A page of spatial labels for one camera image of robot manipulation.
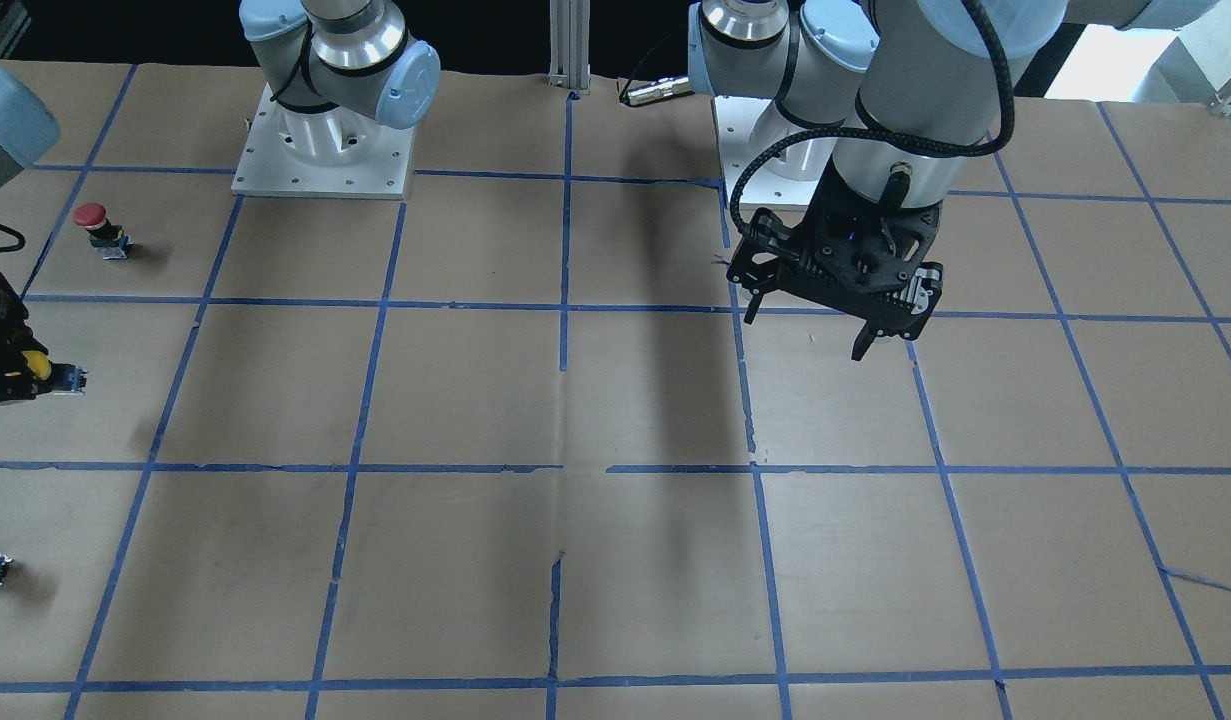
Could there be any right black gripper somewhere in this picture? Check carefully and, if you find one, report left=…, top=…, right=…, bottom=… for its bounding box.
left=0, top=273, right=36, bottom=404

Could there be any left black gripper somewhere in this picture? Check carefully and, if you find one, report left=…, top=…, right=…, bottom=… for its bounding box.
left=726, top=165, right=943, bottom=363

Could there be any yellow push button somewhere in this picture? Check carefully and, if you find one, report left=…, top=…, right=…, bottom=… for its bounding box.
left=10, top=348, right=87, bottom=400

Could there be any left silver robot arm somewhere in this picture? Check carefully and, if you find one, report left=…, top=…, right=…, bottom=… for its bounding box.
left=687, top=1, right=1211, bottom=361

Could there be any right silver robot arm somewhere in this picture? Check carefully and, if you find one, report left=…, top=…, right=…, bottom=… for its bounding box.
left=0, top=1, right=441, bottom=404

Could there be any red push button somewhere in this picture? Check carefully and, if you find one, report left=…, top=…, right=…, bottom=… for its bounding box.
left=71, top=202, right=130, bottom=261

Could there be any black braided cable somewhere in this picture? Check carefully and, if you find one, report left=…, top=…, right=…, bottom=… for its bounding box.
left=729, top=0, right=1018, bottom=241

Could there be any aluminium frame post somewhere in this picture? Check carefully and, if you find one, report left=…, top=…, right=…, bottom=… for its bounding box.
left=547, top=0, right=591, bottom=95

